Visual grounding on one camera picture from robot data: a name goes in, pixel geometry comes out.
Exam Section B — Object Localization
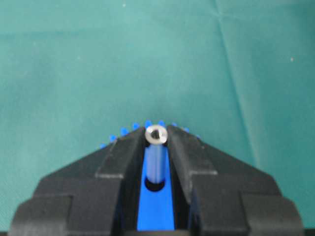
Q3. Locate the small metal shaft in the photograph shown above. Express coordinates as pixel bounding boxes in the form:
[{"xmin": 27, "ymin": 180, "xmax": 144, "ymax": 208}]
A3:
[{"xmin": 145, "ymin": 125, "xmax": 168, "ymax": 184}]

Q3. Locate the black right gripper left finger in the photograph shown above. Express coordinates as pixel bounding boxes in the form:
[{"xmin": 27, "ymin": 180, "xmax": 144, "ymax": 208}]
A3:
[{"xmin": 9, "ymin": 127, "xmax": 145, "ymax": 236}]

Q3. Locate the green table cloth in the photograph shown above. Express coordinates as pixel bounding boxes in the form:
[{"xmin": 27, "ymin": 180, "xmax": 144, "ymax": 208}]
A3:
[{"xmin": 0, "ymin": 0, "xmax": 315, "ymax": 231}]

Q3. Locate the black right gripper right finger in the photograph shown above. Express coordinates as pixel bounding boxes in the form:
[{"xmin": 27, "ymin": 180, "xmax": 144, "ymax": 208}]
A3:
[{"xmin": 167, "ymin": 125, "xmax": 304, "ymax": 236}]

